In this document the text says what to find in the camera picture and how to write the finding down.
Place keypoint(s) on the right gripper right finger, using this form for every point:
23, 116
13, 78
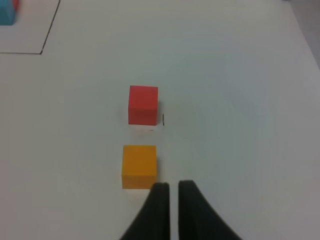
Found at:
197, 220

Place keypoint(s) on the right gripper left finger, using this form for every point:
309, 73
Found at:
153, 220

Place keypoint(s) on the orange block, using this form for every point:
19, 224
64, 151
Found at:
139, 166

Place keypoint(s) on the blue template block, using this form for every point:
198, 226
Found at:
7, 12

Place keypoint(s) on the red template block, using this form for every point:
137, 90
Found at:
16, 4

